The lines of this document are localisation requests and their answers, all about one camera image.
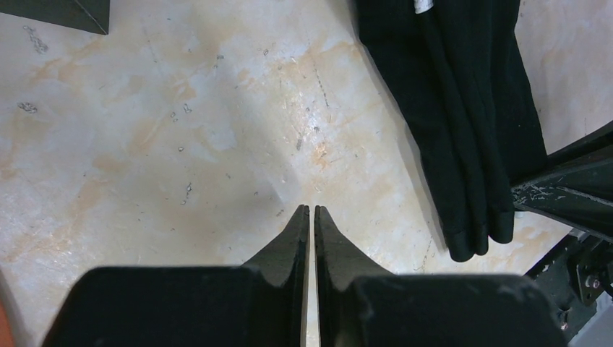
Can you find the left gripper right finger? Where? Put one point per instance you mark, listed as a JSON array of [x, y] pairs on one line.
[[362, 304]]

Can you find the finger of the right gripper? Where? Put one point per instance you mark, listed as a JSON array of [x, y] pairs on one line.
[[576, 187]]

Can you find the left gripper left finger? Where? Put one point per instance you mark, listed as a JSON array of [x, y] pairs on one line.
[[259, 303]]

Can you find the black underwear white trim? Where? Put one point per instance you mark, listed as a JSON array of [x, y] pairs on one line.
[[456, 73]]

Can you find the black display case glass lid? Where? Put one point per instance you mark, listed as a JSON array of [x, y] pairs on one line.
[[92, 16]]

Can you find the orange underwear cream waistband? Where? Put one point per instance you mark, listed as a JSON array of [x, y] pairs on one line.
[[6, 338]]

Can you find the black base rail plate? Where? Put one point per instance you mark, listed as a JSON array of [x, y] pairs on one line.
[[574, 273]]

